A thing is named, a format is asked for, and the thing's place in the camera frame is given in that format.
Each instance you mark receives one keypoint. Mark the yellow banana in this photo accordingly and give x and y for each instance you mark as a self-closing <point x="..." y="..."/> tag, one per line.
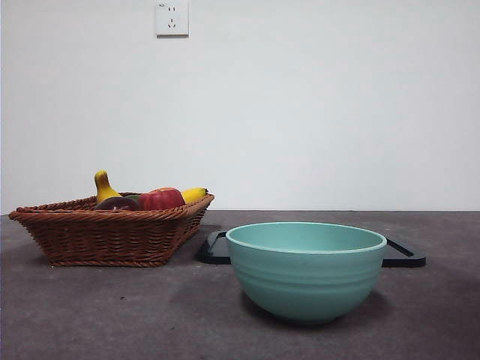
<point x="105" y="187"/>

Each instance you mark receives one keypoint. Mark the green vegetable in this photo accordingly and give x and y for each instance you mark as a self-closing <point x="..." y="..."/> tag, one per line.
<point x="133" y="195"/>

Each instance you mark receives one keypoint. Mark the teal ceramic bowl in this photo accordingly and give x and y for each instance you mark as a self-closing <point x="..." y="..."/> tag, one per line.
<point x="305" y="281"/>

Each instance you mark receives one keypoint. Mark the red apple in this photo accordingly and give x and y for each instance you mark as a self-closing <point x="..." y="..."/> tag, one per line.
<point x="162" y="198"/>

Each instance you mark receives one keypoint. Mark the brown wicker basket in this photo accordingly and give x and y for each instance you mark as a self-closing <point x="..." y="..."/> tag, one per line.
<point x="105" y="236"/>

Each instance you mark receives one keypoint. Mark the white wall socket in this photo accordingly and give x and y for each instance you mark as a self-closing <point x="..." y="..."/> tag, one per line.
<point x="172" y="18"/>

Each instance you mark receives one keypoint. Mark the dark teal rectangular tray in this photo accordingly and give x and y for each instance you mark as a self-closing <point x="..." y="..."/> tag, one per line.
<point x="213" y="251"/>

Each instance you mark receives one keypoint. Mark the dark red plum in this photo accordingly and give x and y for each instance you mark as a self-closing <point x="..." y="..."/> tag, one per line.
<point x="116" y="204"/>

